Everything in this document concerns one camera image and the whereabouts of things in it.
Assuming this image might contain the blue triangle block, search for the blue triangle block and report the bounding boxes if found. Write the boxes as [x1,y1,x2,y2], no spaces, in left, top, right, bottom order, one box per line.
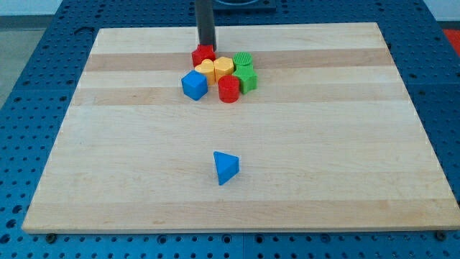
[213,151,239,186]

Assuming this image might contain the red cylinder block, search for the red cylinder block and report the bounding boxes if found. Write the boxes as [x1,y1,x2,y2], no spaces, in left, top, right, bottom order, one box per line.
[218,75,239,103]

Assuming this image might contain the green star block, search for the green star block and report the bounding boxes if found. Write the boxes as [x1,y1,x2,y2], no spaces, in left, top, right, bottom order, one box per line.
[233,65,258,94]

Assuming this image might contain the blue cube block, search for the blue cube block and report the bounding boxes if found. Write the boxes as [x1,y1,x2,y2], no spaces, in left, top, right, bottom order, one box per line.
[181,71,208,101]

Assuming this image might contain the yellow hexagon block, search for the yellow hexagon block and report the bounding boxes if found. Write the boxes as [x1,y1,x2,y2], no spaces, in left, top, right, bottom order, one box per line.
[213,57,234,83]

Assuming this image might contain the yellow heart block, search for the yellow heart block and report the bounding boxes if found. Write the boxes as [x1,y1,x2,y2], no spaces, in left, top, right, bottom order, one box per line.
[195,59,216,86]

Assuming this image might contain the green cylinder block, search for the green cylinder block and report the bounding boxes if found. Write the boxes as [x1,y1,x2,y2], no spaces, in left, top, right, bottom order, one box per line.
[232,52,253,70]

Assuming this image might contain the red star block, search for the red star block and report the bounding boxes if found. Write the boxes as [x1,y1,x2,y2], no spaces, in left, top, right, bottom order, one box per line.
[191,44,216,67]

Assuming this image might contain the wooden board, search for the wooden board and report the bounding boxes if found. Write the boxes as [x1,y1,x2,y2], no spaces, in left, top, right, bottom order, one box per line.
[22,22,459,234]

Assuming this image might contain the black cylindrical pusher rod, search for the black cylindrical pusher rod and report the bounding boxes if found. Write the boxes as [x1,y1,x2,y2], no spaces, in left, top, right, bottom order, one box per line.
[195,0,216,51]

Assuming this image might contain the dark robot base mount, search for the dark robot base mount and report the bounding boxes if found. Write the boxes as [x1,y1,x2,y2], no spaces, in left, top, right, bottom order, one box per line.
[213,0,277,11]

